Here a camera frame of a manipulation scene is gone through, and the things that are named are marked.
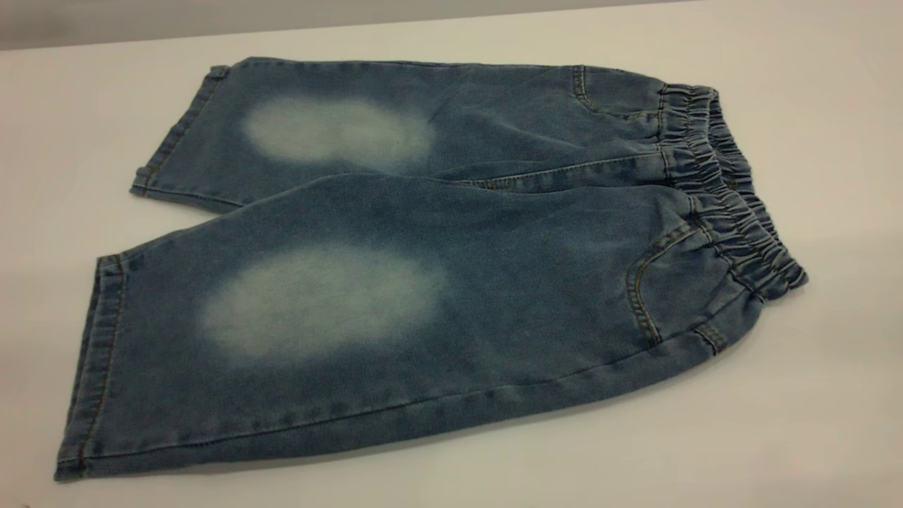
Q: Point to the blue denim jeans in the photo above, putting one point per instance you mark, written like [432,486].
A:
[423,282]

